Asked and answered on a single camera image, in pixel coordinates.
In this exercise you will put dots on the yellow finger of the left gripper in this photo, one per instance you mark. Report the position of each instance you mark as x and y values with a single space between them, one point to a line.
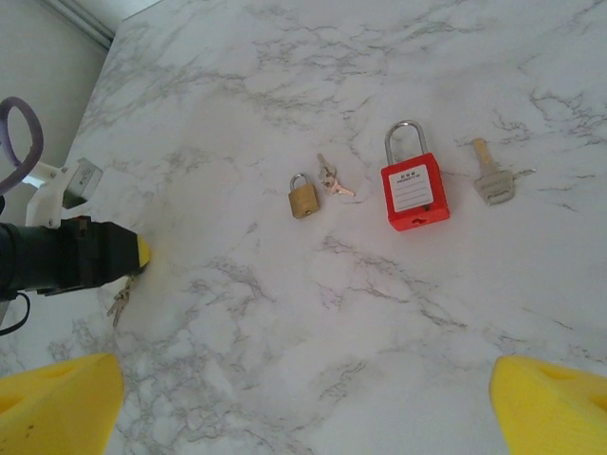
118 258
114 228

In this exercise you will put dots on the small brass padlock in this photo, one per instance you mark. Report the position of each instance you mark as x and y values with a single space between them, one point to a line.
303 204

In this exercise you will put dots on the large silver key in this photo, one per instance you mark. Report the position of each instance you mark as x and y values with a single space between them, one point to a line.
493 187

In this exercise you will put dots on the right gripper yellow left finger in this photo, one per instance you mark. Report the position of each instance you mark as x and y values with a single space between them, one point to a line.
57 407

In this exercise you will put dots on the small silver key bunch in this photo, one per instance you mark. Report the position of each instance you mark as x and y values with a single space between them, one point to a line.
121 298

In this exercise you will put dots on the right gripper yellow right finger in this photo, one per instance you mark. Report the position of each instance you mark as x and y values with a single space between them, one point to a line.
555 412

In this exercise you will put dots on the white clamp bracket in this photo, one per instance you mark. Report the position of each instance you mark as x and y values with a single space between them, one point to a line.
80 182

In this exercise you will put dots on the aluminium frame post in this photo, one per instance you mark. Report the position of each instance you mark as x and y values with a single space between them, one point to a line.
92 23

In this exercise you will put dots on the small keys with pink key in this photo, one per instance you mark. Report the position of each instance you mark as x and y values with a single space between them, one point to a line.
332 182

